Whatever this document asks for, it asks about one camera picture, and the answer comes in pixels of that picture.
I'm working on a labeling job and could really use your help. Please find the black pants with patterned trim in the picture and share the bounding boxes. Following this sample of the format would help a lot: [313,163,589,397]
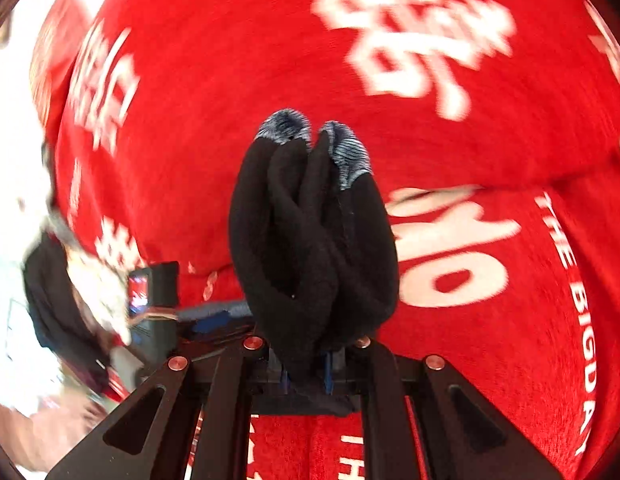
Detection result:
[229,108,399,416]

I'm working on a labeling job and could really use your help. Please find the person's left hand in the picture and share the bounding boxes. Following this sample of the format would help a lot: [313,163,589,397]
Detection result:
[0,392,107,472]

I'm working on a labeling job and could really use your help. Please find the red wedding bed quilt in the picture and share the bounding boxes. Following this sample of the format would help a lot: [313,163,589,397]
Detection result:
[30,0,620,479]

